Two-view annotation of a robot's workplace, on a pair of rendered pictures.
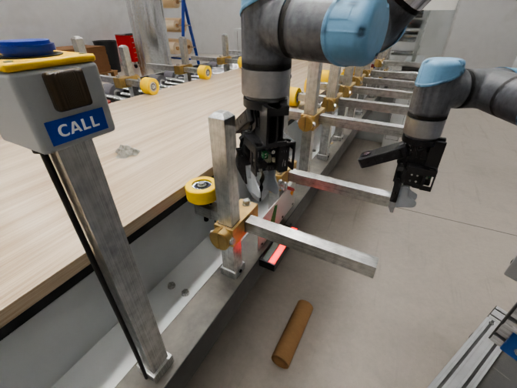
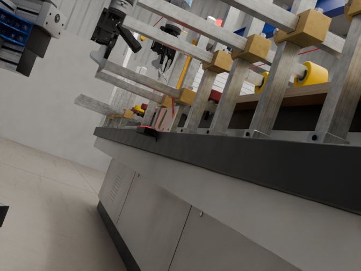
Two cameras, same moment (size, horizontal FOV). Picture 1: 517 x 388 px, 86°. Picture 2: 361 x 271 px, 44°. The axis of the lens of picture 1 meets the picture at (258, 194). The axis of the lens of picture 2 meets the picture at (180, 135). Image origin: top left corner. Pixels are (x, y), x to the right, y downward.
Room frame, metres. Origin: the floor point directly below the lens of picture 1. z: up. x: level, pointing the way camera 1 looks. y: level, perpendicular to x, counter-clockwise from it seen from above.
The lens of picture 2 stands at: (1.93, -1.17, 0.60)
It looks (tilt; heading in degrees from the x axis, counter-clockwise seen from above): 4 degrees up; 136
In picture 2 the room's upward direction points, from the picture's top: 20 degrees clockwise
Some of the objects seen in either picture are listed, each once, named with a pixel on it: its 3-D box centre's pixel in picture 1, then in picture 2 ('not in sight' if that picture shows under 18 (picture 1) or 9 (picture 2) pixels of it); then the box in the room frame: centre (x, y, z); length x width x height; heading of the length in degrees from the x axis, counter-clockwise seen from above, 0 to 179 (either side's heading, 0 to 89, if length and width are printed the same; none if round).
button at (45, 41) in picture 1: (28, 51); not in sight; (0.25, 0.19, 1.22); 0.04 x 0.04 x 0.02
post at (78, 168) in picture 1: (123, 288); (158, 88); (0.25, 0.19, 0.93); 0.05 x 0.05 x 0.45; 61
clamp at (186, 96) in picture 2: (279, 174); (183, 97); (0.72, -0.06, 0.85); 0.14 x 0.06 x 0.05; 151
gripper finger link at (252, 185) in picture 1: (255, 187); (160, 66); (0.45, 0.00, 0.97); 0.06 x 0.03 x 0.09; 21
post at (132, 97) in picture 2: not in sight; (130, 102); (-0.40, 0.54, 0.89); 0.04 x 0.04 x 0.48; 61
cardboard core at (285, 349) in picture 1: (293, 331); not in sight; (0.71, -0.16, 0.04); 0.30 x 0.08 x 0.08; 151
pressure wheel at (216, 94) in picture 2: not in sight; (210, 105); (0.79, 0.02, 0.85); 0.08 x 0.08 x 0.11
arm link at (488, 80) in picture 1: (491, 90); not in sight; (0.56, -0.46, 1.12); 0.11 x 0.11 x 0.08; 0
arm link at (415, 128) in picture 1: (423, 126); (120, 8); (0.58, -0.36, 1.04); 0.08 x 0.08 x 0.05
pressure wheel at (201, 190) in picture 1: (204, 202); not in sight; (0.57, 0.14, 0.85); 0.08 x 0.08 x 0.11
